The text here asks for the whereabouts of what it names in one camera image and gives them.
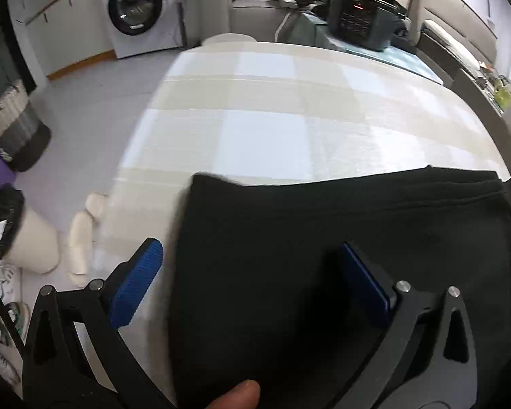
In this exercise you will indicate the beige sofa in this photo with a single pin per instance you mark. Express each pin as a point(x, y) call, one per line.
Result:
point(255, 12)

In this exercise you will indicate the black t-shirt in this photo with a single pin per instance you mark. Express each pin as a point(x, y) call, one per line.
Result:
point(323, 230)

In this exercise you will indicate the white kitchen base cabinet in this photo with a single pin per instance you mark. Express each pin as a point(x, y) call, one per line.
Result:
point(64, 30)

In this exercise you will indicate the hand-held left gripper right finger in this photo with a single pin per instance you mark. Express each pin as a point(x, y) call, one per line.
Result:
point(366, 283)

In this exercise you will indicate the person's left hand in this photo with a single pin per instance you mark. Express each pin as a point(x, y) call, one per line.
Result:
point(236, 396)

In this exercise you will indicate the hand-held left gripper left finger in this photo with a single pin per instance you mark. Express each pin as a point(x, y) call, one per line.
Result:
point(138, 277)

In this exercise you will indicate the checked beige tablecloth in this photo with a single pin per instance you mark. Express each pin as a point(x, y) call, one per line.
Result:
point(281, 115)

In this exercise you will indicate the beige side table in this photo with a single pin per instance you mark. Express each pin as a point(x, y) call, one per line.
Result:
point(489, 106)

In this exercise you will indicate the dark glass door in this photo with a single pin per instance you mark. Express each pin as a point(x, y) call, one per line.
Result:
point(2, 30)

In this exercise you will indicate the light blue cloth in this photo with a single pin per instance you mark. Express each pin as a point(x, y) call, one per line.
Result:
point(306, 30)

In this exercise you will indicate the woven laundry basket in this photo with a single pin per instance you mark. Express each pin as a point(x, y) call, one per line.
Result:
point(15, 132)

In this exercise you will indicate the beige upholstered bed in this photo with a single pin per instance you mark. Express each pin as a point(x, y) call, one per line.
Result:
point(455, 30)

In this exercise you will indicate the white washing machine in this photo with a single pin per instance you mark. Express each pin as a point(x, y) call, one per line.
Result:
point(140, 12)

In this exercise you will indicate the beige trash bin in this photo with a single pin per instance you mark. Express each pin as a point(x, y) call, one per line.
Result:
point(30, 238)

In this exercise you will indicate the black portable power station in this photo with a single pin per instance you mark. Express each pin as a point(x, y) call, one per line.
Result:
point(360, 19)

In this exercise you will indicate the round white table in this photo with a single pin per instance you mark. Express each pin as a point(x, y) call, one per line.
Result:
point(228, 38)

